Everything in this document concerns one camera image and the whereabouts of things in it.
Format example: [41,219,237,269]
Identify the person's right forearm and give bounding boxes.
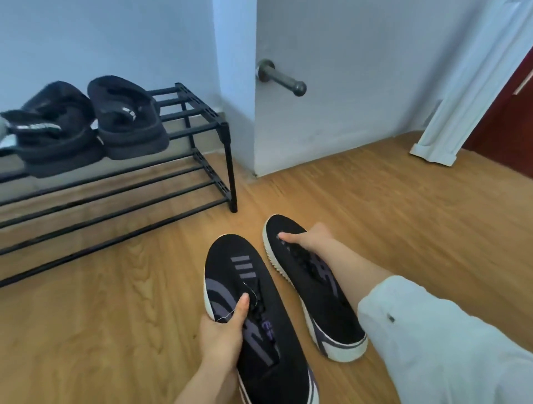
[318,239,394,310]

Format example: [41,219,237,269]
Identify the person's left forearm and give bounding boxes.
[174,357,241,404]

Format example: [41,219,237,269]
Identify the person's left hand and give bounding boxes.
[198,293,251,372]

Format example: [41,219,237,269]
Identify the person's right hand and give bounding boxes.
[278,222,338,255]

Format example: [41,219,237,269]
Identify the metal door stopper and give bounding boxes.
[256,59,307,97]

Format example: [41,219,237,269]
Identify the white door frame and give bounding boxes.
[409,0,533,168]

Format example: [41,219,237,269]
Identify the white shirt sleeve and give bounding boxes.
[357,276,533,404]

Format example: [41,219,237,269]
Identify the black sneaker with purple stripes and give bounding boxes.
[203,234,320,404]
[262,214,369,363]

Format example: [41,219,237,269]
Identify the black metal shoe rack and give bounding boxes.
[0,82,238,289]

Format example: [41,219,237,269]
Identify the dark red door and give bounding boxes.
[462,48,533,180]

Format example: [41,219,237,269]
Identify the black fuzzy slipper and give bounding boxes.
[87,75,170,161]
[0,81,105,179]

